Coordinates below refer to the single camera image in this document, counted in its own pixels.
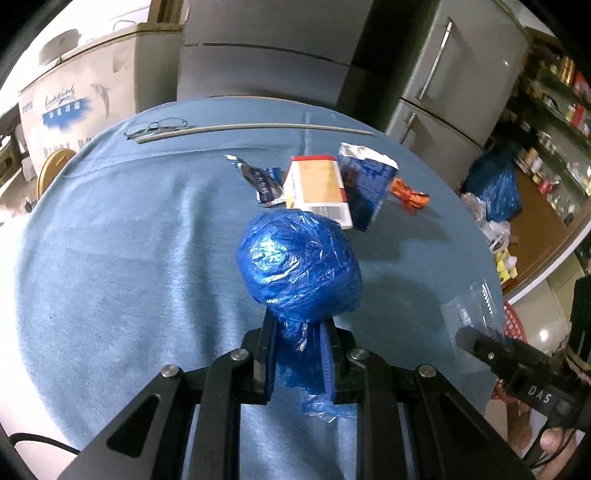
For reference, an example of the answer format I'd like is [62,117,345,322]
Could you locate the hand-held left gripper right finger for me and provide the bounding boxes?
[322,319,536,480]

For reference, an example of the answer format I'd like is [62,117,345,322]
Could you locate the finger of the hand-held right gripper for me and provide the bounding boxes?
[455,327,550,385]

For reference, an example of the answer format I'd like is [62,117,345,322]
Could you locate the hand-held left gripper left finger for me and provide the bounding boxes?
[55,311,278,480]

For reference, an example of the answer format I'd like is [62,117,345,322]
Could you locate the red plastic basket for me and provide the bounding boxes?
[492,302,527,402]

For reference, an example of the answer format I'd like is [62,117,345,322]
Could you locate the clear plastic packaging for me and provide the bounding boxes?
[441,279,506,352]

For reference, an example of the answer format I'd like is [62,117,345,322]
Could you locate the balled blue plastic bag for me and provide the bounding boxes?
[236,209,363,421]

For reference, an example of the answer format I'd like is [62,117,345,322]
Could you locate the blue foil wrapper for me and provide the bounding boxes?
[225,154,289,206]

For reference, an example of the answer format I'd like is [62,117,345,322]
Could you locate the orange and white carton box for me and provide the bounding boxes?
[281,155,354,230]

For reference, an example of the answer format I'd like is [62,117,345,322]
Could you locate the orange wrapper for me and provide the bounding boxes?
[389,178,431,213]

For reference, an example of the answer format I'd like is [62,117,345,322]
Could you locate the blue and white paper carton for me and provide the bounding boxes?
[337,142,400,232]

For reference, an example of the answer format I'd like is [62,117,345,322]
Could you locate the person's right hand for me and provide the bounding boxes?
[505,399,583,467]

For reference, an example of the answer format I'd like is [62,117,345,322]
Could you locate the yellow shopping bag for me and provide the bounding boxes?
[494,247,520,284]

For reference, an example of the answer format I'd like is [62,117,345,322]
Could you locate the white plastic bags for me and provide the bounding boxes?
[462,191,513,252]

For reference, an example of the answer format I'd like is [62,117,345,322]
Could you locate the blue tablecloth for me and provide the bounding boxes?
[14,95,506,480]

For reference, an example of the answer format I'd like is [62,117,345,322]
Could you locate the large blue plastic bag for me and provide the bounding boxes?
[464,143,525,222]

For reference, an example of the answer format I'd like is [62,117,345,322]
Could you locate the long thin stick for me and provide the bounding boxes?
[136,124,376,144]

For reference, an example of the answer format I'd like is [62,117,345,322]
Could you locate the shelf of packaged goods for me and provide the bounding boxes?
[508,28,591,227]

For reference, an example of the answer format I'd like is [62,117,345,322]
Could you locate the eyeglasses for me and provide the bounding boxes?
[124,117,197,139]

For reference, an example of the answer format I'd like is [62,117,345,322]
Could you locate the round wooden board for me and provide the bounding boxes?
[37,148,77,204]

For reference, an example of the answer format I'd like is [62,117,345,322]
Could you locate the silver refrigerator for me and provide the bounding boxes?
[385,0,529,151]

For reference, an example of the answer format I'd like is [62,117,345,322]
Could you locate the grey refrigerator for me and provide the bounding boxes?
[178,0,439,127]

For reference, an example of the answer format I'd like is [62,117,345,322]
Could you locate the white chest freezer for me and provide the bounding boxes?
[17,18,185,162]

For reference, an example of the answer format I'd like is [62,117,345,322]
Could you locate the black cable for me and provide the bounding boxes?
[9,433,81,455]

